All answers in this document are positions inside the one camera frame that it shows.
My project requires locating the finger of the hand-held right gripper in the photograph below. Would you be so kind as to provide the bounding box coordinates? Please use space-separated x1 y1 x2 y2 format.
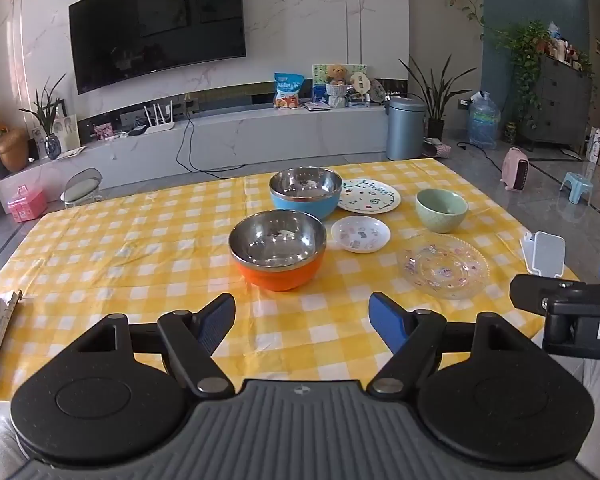
509 274 588 314

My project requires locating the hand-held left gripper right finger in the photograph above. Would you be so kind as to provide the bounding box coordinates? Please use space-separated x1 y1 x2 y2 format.
367 291 531 398

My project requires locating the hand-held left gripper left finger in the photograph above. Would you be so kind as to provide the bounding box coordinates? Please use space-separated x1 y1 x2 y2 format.
75 293 237 401

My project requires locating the clear glass patterned plate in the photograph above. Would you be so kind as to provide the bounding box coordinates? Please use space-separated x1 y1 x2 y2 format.
396 233 490 301

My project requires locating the orange steel bowl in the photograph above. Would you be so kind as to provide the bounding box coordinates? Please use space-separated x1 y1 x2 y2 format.
228 210 328 292

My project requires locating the small white sticker plate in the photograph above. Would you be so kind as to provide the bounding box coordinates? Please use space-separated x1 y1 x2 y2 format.
330 215 391 254

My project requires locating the green ceramic bowl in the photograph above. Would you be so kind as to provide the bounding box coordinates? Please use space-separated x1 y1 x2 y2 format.
415 188 469 234

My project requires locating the white fruit-painted plate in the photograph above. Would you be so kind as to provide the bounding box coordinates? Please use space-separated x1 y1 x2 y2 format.
337 179 401 214

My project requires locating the blue steel bowl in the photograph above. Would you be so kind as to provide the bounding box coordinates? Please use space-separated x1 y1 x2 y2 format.
269 167 343 222

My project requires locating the white phone stand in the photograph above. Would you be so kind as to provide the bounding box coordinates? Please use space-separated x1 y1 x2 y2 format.
519 231 566 277

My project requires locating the small light blue stool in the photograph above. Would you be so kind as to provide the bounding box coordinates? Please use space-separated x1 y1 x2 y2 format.
560 171 594 204

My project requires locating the yellow checkered tablecloth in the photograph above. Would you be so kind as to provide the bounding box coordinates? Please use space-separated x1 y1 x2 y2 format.
0 158 581 406

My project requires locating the pink space heater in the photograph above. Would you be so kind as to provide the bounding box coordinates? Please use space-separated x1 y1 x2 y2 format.
501 147 530 193

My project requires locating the dark grey drawer cabinet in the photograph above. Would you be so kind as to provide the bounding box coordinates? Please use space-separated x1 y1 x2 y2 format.
517 55 595 153

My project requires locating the blue water jug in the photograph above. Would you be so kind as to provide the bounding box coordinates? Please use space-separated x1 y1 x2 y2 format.
467 91 502 150

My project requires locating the grey-blue round trash bin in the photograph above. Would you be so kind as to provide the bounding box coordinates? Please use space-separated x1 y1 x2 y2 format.
385 96 427 161

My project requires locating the white router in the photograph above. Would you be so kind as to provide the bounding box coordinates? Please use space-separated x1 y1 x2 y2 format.
143 101 176 134

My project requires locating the long-leaf potted plant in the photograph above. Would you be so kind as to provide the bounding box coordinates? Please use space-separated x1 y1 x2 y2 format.
399 54 473 140

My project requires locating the pink storage box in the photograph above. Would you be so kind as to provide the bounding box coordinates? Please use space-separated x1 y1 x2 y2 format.
6 185 47 223

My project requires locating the green ivy plant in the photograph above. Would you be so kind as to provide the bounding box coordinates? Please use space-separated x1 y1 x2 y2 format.
495 20 593 131

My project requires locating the blue vase with plant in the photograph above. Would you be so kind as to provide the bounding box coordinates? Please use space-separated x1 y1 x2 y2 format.
20 74 68 161

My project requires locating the blue snack bag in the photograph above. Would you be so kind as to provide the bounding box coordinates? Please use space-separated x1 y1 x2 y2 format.
274 72 303 109

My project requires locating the brown teddy bear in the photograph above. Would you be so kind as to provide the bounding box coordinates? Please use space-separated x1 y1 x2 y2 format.
326 63 350 87

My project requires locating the brown ceramic vase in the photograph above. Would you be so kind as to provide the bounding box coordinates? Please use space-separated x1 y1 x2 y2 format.
0 127 30 172

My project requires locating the black power cable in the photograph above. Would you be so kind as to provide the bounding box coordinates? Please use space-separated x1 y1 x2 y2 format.
176 119 246 171

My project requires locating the metal bracket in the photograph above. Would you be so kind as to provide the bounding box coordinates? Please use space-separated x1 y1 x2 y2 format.
0 290 23 393

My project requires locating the black wall television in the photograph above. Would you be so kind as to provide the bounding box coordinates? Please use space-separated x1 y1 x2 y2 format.
69 0 247 95

